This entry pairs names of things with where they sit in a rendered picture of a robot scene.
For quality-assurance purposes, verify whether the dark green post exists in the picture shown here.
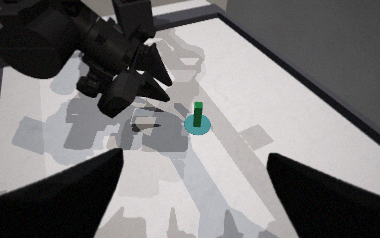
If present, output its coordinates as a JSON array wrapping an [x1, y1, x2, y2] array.
[[193, 102, 203, 127]]

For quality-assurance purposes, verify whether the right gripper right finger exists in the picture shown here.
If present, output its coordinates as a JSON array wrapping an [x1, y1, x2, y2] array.
[[266, 153, 380, 238]]

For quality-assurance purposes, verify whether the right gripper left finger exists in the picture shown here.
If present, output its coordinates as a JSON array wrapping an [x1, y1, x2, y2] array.
[[0, 148, 124, 238]]

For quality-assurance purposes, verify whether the cyan circle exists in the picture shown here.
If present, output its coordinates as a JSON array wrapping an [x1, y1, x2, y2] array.
[[184, 114, 211, 135]]

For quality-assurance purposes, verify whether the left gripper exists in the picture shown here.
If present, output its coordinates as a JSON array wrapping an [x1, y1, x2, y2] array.
[[78, 17, 173, 119]]

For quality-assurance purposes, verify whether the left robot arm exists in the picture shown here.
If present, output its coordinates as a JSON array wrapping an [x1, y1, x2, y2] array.
[[0, 0, 114, 98]]

